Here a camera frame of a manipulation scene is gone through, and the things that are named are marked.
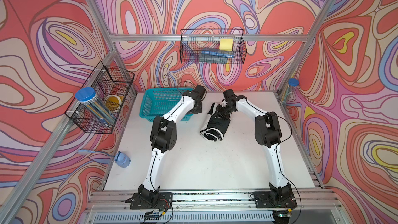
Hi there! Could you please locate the clear jar with blue lid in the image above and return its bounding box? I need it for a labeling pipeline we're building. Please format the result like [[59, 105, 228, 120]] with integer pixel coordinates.
[[75, 87, 116, 127]]

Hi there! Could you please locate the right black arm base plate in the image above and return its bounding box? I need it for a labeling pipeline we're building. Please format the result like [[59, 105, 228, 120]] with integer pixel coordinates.
[[252, 191, 297, 209]]

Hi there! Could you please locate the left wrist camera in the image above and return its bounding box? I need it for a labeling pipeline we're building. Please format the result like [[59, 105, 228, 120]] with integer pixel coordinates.
[[191, 85, 206, 102]]

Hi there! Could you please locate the small blue capped tube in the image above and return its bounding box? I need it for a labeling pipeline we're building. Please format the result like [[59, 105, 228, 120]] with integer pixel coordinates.
[[280, 78, 300, 104]]

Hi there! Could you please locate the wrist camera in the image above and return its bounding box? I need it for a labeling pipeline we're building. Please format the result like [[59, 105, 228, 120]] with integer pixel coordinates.
[[223, 89, 236, 102], [191, 85, 206, 102]]

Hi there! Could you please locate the black wire basket on back wall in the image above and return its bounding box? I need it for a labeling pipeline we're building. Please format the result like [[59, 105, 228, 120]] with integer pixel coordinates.
[[179, 28, 247, 64]]

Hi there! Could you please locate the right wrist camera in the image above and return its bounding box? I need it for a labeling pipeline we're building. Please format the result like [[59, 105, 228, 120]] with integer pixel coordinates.
[[223, 89, 236, 102]]

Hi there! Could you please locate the teal plastic basket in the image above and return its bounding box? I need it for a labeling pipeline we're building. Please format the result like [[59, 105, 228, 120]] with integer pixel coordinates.
[[140, 87, 193, 122]]

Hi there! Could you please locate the green circuit board right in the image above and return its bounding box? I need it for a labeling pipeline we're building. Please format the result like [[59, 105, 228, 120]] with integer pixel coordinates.
[[273, 211, 292, 219]]

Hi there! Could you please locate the green circuit board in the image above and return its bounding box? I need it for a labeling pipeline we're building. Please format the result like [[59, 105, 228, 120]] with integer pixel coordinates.
[[273, 211, 292, 219], [144, 211, 165, 221]]

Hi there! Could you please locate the blue cable connector on wall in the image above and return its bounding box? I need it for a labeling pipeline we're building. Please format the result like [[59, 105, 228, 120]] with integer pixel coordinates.
[[77, 149, 94, 155]]

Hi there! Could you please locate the green circuit board left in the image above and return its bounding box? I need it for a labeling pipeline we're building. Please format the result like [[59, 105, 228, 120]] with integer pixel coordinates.
[[144, 211, 165, 221]]

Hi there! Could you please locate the yellow tape roll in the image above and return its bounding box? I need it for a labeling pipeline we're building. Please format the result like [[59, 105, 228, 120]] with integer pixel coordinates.
[[104, 94, 122, 112]]

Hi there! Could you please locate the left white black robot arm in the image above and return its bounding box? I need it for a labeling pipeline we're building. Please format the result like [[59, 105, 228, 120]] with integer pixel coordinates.
[[138, 85, 206, 205]]

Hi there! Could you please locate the blue pen in wire basket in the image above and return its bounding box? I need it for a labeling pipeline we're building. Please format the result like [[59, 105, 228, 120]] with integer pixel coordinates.
[[201, 50, 235, 59]]

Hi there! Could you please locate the black white checkered pillowcase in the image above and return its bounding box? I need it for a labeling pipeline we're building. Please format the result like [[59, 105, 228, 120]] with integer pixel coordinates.
[[200, 100, 232, 142]]

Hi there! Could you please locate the black wire basket on left rail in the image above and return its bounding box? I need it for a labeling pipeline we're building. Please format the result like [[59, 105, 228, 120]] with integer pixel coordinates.
[[65, 62, 135, 134]]

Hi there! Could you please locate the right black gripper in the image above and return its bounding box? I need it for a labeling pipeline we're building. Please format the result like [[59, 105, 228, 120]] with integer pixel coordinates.
[[212, 105, 235, 121]]

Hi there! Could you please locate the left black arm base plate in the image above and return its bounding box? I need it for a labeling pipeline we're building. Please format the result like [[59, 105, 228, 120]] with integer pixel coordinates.
[[129, 192, 173, 210]]

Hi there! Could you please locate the yellow sticky note pad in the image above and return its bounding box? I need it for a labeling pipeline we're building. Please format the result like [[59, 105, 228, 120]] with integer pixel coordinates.
[[219, 38, 234, 51]]

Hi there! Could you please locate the aluminium front rail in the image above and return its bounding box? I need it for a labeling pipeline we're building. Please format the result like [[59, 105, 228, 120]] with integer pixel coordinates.
[[82, 188, 349, 224]]

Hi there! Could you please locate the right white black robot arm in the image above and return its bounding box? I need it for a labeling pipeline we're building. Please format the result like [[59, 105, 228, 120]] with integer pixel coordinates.
[[216, 89, 297, 207]]

